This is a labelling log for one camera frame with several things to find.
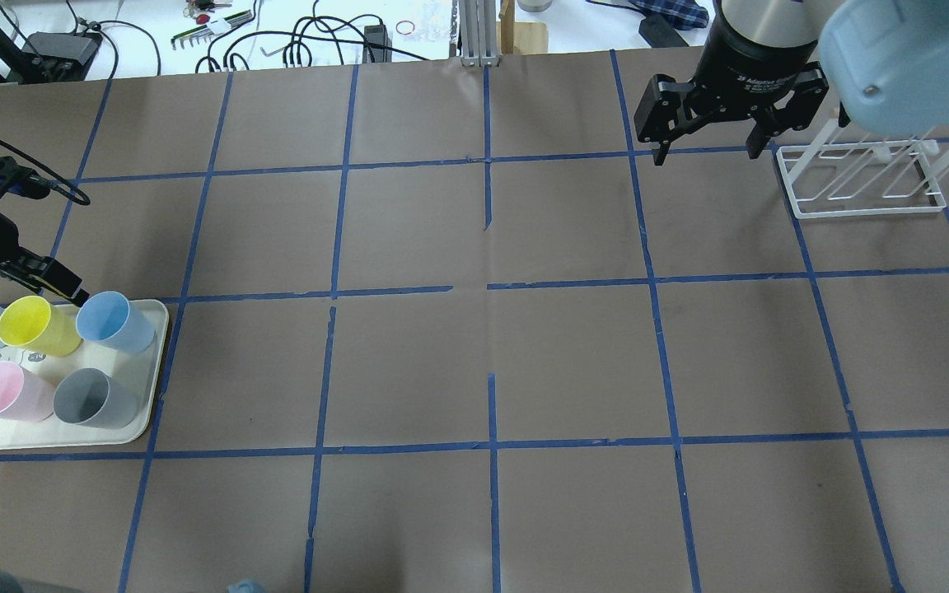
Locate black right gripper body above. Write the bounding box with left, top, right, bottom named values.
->
left=686, top=8, right=819, bottom=123

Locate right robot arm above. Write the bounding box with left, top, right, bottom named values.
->
left=633, top=1, right=949, bottom=165

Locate yellow cup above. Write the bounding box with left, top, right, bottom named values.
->
left=0, top=294, right=83, bottom=357

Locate pink cup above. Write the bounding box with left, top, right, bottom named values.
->
left=0, top=361, right=55, bottom=422

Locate grey cup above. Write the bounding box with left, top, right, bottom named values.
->
left=53, top=368, right=139, bottom=429

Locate blue plaid umbrella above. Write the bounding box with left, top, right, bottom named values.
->
left=629, top=0, right=711, bottom=31

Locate cream plastic tray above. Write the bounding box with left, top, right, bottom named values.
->
left=0, top=299, right=171, bottom=450

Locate wooden stand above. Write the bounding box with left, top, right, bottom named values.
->
left=497, top=1, right=549, bottom=55

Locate black power adapter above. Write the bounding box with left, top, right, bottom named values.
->
left=21, top=31, right=102, bottom=82

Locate hex key set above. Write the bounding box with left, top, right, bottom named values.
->
left=170, top=10, right=256, bottom=50

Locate white wire cup rack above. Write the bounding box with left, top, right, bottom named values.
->
left=774, top=114, right=949, bottom=219

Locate aluminium frame post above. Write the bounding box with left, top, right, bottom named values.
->
left=456, top=1, right=498, bottom=68

